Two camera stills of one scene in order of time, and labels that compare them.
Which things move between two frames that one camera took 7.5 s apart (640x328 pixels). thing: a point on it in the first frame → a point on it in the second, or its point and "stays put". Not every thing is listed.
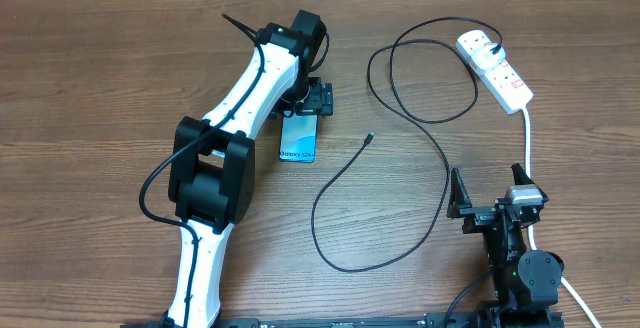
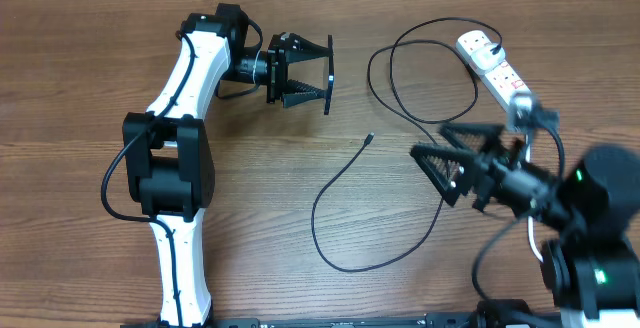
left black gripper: x=318 y=98 → x=277 y=66
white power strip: x=503 y=83 stays put
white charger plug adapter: x=485 y=59 stays put
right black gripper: x=477 y=218 → x=488 y=154
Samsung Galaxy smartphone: x=298 y=137 → x=330 y=80
